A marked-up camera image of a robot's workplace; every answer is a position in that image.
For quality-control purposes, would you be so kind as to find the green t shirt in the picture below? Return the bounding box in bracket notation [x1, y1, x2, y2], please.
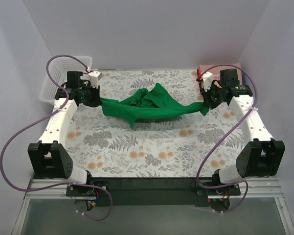
[100, 83, 209, 126]

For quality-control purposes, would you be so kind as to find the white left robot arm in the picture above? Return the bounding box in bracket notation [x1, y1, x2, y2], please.
[27, 71, 102, 196]

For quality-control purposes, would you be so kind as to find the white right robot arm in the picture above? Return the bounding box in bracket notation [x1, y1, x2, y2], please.
[197, 66, 285, 195]

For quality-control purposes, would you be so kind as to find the pink folded t shirt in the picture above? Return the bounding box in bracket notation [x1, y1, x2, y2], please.
[199, 64, 242, 84]

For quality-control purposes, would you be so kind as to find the red folded t shirt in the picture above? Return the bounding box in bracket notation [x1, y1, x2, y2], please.
[196, 68, 203, 93]

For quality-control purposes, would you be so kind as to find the white plastic basket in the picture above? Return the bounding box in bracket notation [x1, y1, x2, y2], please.
[39, 57, 86, 104]

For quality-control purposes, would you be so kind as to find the floral table mat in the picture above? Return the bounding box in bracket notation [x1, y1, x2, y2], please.
[38, 70, 267, 178]

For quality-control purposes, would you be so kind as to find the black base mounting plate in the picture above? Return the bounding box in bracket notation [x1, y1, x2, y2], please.
[66, 177, 241, 207]

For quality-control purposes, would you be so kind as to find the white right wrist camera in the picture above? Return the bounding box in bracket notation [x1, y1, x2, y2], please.
[201, 71, 214, 92]

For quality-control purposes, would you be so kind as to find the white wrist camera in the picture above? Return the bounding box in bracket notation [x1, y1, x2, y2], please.
[84, 70, 102, 89]
[201, 71, 214, 92]

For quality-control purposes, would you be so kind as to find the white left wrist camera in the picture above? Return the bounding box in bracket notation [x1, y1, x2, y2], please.
[84, 70, 102, 89]

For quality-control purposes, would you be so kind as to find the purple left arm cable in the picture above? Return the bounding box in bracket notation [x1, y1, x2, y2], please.
[0, 55, 113, 221]

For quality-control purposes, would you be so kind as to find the aluminium rail frame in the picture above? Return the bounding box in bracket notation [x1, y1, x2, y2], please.
[14, 107, 294, 235]

